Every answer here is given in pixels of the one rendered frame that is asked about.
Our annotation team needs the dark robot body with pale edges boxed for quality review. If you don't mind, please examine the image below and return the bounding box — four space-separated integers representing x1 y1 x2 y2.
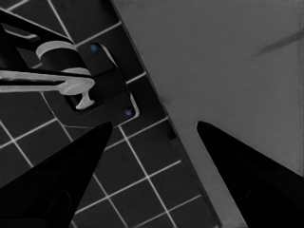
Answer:
0 8 141 129

